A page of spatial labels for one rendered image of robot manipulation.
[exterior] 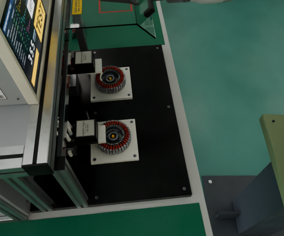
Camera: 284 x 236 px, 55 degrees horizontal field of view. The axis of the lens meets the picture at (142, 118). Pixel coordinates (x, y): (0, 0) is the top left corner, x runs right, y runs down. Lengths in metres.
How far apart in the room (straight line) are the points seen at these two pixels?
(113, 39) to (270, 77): 1.40
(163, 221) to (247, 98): 1.43
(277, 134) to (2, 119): 0.81
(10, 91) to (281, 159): 0.78
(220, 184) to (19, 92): 1.35
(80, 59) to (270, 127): 0.67
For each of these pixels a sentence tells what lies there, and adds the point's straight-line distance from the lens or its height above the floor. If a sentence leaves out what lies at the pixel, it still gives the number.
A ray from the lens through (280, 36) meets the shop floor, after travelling 2.67.
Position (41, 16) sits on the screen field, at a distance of 0.71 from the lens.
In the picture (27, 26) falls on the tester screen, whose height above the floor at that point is 1.22.
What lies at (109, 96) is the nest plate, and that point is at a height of 0.78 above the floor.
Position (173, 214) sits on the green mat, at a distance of 0.84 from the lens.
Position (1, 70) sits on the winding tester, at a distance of 0.53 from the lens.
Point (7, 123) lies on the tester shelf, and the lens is 0.59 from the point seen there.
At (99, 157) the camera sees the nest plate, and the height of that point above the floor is 0.78.
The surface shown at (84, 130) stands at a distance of 0.82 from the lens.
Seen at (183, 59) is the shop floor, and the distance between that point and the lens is 2.24.
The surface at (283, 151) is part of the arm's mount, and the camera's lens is 0.98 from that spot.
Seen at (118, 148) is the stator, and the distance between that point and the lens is 0.84.
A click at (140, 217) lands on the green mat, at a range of 0.84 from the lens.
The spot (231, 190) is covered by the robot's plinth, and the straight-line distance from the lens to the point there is 1.71.
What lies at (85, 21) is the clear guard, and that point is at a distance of 0.84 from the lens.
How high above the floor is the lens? 1.57
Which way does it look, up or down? 57 degrees down
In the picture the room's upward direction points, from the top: straight up
